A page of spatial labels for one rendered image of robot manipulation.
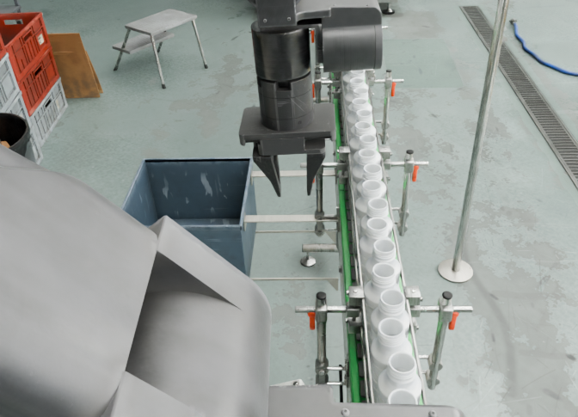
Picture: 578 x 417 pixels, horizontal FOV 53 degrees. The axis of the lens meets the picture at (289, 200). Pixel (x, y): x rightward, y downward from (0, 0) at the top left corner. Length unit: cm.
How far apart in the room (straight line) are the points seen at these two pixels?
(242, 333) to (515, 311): 242
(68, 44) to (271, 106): 370
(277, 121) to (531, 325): 205
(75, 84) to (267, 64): 389
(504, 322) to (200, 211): 136
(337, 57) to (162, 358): 45
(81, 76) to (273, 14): 388
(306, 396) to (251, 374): 5
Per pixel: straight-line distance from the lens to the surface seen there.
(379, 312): 90
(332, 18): 57
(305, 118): 60
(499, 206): 312
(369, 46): 57
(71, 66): 436
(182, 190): 171
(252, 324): 18
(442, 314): 99
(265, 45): 57
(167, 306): 17
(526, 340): 248
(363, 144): 125
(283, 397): 22
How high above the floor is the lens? 180
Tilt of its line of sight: 36 degrees down
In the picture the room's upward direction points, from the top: 3 degrees counter-clockwise
